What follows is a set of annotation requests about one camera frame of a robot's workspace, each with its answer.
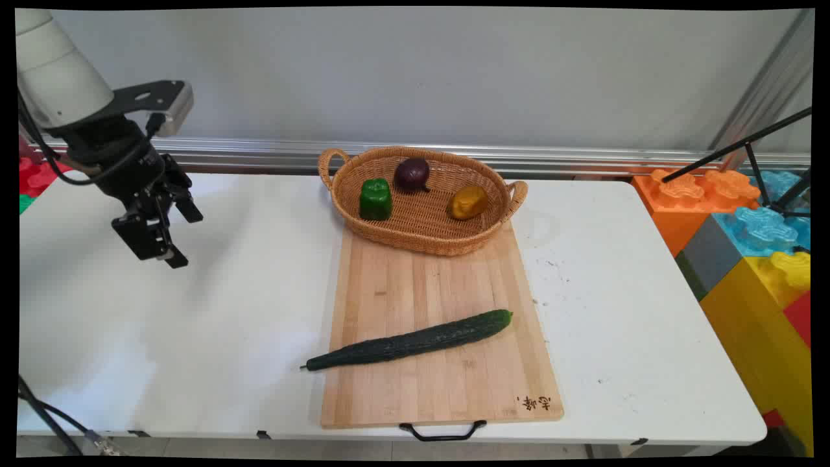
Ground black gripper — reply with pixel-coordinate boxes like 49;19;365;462
61;117;204;269

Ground red giant building block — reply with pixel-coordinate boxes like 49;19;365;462
18;139;73;197

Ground green bell pepper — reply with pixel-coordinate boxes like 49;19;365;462
359;178;394;221

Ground purple onion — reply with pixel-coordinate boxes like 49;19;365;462
394;158;433;194

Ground woven wicker basket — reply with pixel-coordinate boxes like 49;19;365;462
318;146;528;257

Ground dark green cucumber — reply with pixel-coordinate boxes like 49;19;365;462
300;309;514;372

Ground wooden cutting board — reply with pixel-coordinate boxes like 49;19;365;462
320;221;564;429

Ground yellow-brown potato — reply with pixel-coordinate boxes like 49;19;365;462
447;186;490;221

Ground orange giant building block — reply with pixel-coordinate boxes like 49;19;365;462
632;169;762;257

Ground grey giant building block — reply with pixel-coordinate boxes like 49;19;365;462
675;215;744;302

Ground black tripod stand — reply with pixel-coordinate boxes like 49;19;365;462
661;107;812;218

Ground blue giant building block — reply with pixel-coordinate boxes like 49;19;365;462
712;170;811;257

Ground yellow giant building block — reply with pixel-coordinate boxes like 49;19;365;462
699;250;814;457

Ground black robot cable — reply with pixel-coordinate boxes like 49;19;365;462
18;91;167;187

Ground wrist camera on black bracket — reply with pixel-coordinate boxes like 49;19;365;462
106;80;195;138

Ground black cable at table corner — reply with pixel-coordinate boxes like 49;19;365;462
18;375;121;456

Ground aluminium wall rail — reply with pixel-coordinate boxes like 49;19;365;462
29;136;811;177

